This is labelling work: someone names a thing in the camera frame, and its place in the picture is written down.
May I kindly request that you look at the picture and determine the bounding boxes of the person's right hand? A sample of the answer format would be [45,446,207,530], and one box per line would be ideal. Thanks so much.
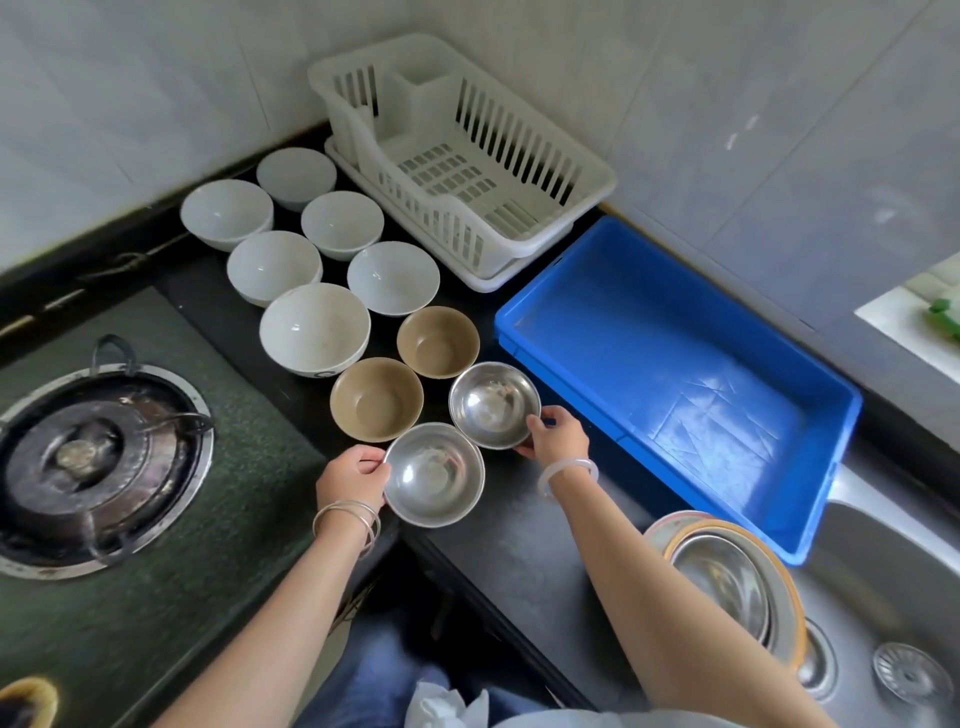
[515,404,594,472]

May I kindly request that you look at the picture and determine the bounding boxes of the person's left hand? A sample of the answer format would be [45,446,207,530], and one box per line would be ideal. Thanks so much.
[314,444,393,519]

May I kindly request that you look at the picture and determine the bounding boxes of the tan bowl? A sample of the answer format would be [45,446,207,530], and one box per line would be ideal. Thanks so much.
[329,356,426,445]
[395,305,482,381]

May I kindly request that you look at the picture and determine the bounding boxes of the blue plastic tray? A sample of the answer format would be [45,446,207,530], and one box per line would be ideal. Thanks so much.
[493,215,864,568]

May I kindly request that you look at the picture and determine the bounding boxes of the large white bowl black print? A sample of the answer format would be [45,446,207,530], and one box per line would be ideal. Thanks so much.
[259,282,372,379]

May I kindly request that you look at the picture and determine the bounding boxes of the white drip tray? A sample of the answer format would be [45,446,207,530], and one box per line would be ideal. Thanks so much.
[323,134,579,294]

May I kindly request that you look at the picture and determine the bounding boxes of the plain white bowl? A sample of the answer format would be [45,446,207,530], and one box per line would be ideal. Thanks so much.
[179,178,276,254]
[346,240,442,319]
[256,146,339,214]
[226,230,325,310]
[300,190,386,262]

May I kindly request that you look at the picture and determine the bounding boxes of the orange rimmed cream bowl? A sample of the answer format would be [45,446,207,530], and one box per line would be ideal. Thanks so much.
[659,518,809,671]

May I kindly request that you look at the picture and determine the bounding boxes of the white plastic dish rack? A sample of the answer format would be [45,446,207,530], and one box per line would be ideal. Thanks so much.
[307,32,618,280]

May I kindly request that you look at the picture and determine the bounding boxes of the person's left forearm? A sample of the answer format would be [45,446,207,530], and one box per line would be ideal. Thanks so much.
[153,517,376,728]

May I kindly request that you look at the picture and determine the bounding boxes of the person's right forearm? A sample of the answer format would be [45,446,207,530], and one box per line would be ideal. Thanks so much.
[551,468,838,728]

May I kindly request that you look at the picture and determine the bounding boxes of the black countertop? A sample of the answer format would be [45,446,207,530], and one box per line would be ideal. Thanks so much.
[0,123,960,728]

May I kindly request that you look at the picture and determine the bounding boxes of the person's blue jeans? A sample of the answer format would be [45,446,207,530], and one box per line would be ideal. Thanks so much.
[296,599,579,728]

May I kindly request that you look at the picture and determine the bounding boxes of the person's light shirt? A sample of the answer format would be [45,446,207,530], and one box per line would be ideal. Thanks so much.
[491,707,751,728]

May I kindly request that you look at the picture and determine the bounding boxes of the white jade bangle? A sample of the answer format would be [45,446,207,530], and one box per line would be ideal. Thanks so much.
[536,457,600,504]

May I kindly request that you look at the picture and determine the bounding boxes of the silver wrist bangles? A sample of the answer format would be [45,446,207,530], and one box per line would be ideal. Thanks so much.
[311,500,382,562]

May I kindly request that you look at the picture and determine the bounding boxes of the dark green glass stove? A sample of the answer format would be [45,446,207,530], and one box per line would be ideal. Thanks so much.
[0,284,376,728]

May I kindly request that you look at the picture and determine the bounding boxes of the white crumpled cloth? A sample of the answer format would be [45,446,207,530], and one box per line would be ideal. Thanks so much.
[404,680,493,728]

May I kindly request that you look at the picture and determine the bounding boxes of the black gas burner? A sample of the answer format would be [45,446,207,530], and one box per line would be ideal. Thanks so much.
[0,333,217,569]

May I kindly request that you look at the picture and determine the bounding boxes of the stainless steel sink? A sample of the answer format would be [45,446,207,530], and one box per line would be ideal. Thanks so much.
[787,461,960,728]

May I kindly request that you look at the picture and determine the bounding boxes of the white tiled windowsill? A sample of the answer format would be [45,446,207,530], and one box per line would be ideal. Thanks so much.
[854,251,960,376]

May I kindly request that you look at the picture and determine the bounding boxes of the black gold stove knob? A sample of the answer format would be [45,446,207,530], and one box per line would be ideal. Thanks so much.
[0,674,61,728]

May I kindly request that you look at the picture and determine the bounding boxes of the white yellow flour bag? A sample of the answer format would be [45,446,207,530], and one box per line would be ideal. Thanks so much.
[926,296,960,339]

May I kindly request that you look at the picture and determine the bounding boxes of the round metal sink strainer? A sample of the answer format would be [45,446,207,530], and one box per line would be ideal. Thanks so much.
[872,642,955,710]

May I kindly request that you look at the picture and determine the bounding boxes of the thin rusty wire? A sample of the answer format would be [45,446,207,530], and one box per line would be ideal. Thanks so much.
[74,230,193,285]

